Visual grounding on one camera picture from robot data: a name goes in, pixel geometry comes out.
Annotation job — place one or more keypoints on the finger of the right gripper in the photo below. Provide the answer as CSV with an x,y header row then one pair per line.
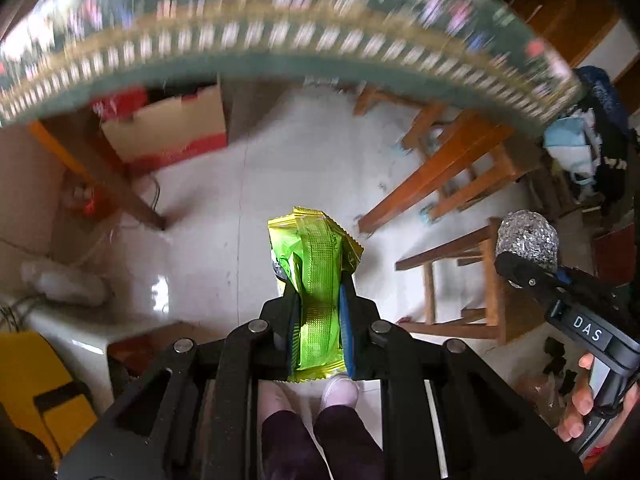
x,y
539,283

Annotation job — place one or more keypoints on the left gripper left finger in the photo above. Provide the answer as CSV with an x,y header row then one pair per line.
x,y
192,414

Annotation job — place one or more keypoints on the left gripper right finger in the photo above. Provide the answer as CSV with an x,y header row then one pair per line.
x,y
445,413

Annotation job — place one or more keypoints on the green snack wrapper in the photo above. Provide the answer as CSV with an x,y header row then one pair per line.
x,y
314,252

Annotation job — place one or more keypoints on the foil ball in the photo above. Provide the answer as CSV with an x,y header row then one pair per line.
x,y
530,236

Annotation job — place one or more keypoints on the right hand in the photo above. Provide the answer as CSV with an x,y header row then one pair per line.
x,y
572,424

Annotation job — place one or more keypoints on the wooden stool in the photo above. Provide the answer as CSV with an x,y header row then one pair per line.
x,y
462,294

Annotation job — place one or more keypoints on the clothes pile on rack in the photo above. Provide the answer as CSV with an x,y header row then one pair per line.
x,y
592,141

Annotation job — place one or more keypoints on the yellow object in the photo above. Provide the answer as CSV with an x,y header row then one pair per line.
x,y
48,407

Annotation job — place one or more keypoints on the cardboard box under table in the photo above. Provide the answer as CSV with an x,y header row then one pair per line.
x,y
169,131

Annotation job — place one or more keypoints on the floral tablecloth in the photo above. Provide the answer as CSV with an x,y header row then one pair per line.
x,y
469,53

